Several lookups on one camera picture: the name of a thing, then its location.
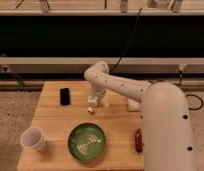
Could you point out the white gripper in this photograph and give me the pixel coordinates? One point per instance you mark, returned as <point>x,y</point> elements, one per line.
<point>95,98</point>

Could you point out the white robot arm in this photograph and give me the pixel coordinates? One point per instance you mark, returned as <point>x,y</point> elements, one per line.
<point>166,122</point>

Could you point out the green ceramic bowl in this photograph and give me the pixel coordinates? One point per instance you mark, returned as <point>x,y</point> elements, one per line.
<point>86,142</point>

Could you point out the white soap bar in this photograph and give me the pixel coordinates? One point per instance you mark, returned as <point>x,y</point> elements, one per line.
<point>133,106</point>

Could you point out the white paper cup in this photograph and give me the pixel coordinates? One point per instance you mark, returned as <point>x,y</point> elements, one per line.
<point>33,138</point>

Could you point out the black rectangular block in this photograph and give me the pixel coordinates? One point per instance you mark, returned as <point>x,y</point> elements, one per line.
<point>64,96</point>

